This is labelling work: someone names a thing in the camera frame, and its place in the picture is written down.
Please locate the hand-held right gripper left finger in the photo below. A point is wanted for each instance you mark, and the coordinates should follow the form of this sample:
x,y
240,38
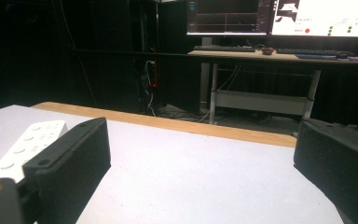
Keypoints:
x,y
71,161

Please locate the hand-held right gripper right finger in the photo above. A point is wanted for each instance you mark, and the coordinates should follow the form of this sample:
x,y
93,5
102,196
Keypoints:
x,y
338,165

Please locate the white remote control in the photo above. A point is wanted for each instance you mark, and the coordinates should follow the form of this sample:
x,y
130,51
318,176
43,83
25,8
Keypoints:
x,y
28,146

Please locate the white table mat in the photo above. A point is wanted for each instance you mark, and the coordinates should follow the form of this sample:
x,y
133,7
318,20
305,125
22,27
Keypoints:
x,y
180,174

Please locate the blue mouse pad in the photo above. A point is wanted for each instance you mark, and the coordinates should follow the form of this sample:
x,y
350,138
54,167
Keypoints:
x,y
317,57

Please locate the black keyboard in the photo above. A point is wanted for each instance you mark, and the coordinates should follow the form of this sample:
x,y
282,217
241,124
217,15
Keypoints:
x,y
307,52
223,48

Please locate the power strip with red light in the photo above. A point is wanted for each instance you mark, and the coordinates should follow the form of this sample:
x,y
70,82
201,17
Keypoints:
x,y
154,73

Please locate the wooden desk with white legs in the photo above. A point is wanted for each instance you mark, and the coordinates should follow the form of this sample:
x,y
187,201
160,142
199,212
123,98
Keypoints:
x,y
261,57

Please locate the red and black computer mouse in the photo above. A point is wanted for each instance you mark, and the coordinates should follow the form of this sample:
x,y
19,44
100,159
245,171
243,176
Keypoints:
x,y
267,50

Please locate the computer monitor with white screen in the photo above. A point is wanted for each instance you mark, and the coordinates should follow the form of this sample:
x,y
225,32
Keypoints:
x,y
323,17

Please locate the computer monitor with dark screen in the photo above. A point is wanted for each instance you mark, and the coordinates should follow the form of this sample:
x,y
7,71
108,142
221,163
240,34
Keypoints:
x,y
228,16

